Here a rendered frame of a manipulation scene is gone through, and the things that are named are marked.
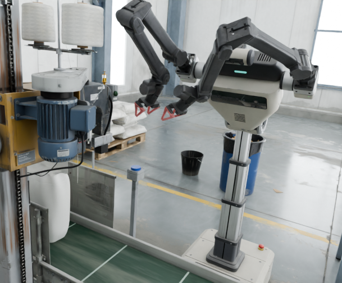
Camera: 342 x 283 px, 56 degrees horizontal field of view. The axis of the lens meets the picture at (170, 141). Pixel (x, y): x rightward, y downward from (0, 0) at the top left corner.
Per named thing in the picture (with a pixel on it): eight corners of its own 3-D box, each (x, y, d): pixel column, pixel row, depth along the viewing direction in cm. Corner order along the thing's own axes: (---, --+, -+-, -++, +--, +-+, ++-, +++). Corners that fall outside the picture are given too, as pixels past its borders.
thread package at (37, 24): (63, 44, 148) (62, 4, 143) (36, 42, 136) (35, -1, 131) (40, 42, 154) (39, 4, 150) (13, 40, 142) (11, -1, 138)
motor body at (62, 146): (85, 157, 136) (85, 97, 129) (57, 167, 123) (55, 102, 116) (59, 149, 143) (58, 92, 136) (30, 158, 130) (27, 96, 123)
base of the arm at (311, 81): (299, 64, 148) (292, 88, 146) (298, 55, 141) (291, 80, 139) (319, 67, 144) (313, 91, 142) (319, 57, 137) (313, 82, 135)
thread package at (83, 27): (111, 50, 137) (112, 6, 132) (83, 49, 123) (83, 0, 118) (82, 47, 144) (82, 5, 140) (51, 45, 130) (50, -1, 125)
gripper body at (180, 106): (168, 105, 158) (179, 95, 154) (178, 103, 167) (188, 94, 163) (176, 115, 157) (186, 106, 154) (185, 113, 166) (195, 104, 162)
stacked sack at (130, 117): (148, 119, 532) (149, 110, 528) (123, 126, 475) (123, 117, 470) (127, 115, 552) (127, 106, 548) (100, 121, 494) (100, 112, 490)
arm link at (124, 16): (149, -5, 122) (132, -13, 127) (128, 24, 122) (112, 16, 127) (189, 56, 162) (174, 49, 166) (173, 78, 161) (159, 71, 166)
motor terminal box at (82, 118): (96, 132, 134) (97, 104, 131) (89, 139, 124) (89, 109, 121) (76, 130, 135) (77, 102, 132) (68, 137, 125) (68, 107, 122)
